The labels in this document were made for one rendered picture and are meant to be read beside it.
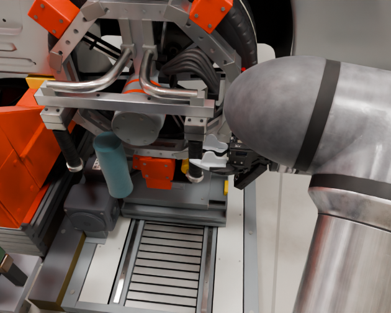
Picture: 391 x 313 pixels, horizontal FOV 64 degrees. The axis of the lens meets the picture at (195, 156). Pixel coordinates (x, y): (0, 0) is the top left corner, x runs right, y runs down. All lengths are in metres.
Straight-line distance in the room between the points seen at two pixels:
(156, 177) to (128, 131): 0.39
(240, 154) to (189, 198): 0.75
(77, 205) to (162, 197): 0.39
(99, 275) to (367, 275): 1.30
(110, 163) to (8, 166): 0.29
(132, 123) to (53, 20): 0.32
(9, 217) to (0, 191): 0.10
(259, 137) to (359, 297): 0.16
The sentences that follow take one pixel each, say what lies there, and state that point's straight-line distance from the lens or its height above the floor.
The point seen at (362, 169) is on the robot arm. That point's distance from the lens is 0.29.
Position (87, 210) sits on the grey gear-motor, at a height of 0.40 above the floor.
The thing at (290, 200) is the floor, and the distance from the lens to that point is 1.79.
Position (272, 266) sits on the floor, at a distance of 1.58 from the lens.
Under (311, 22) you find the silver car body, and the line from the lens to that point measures 1.07.
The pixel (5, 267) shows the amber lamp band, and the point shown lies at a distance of 1.04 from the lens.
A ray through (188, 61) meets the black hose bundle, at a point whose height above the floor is 1.04.
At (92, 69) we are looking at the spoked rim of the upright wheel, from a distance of 1.18.
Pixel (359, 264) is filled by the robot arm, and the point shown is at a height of 1.17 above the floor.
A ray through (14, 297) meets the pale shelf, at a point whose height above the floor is 0.45.
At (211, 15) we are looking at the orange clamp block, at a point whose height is 1.10.
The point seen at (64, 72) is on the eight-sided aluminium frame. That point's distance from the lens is 1.00.
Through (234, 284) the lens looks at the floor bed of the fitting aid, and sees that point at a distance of 1.44.
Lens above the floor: 1.42
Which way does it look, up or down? 48 degrees down
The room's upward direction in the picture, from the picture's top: straight up
